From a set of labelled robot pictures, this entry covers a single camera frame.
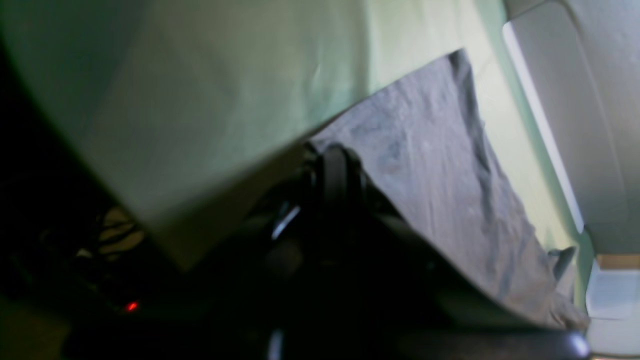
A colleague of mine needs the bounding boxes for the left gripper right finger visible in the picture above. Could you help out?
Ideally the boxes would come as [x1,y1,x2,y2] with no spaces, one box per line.
[322,144,591,360]

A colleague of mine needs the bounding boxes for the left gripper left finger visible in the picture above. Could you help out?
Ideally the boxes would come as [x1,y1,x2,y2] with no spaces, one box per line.
[65,145,322,360]

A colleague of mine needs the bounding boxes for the grey t-shirt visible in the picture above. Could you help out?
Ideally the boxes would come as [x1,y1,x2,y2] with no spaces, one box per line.
[310,48,590,331]

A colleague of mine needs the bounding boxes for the black power strip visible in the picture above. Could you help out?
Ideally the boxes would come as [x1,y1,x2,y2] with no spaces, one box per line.
[65,278,162,321]

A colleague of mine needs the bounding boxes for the white bin bottom left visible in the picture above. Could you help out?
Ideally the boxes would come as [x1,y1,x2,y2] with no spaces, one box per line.
[502,0,640,358]

